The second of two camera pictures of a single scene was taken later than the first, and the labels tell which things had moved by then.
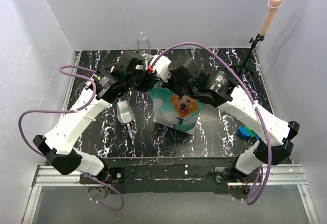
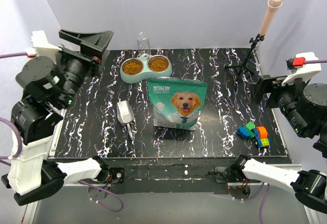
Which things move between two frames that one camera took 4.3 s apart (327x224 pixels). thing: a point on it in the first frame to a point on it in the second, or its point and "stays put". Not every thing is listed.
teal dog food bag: [173, 109] stays put
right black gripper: [169, 85] to [270, 84]
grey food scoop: [125, 115] stays put
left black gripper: [149, 79] to [93, 44]
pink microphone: [275, 1] stays put
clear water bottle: [143, 43] stays put
